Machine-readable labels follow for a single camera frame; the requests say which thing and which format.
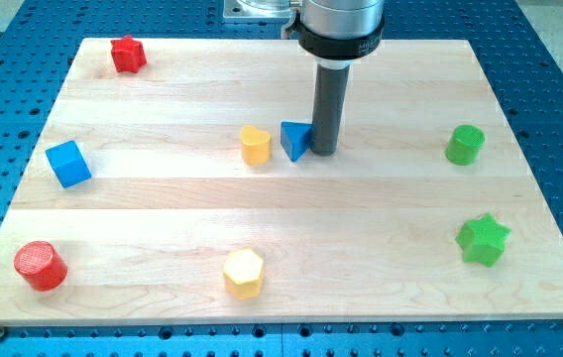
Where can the wooden board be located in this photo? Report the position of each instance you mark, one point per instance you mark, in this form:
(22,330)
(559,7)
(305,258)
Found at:
(366,234)

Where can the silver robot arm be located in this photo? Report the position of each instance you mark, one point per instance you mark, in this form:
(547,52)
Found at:
(336,32)

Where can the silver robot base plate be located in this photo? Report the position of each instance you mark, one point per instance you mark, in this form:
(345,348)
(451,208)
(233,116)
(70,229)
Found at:
(250,11)

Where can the yellow heart block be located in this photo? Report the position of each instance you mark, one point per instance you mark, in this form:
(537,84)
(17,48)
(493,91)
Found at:
(256,145)

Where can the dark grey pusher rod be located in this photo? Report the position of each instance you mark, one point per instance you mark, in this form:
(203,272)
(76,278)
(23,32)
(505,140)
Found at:
(329,96)

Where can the green star block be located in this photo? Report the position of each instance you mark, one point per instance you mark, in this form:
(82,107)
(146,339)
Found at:
(482,240)

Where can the blue cube block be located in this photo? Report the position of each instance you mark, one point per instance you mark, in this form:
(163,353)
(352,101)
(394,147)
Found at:
(68,164)

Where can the red star block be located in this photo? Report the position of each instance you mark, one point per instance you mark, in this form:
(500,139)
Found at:
(128,54)

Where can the blue triangle block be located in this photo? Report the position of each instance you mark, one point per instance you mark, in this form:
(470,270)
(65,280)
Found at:
(295,138)

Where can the red cylinder block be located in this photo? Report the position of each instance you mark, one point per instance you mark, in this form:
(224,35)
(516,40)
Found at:
(40,265)

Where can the green cylinder block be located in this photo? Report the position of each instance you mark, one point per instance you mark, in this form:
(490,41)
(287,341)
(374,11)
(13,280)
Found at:
(465,145)

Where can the yellow hexagon block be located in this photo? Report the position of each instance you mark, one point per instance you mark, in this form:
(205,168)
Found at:
(243,273)

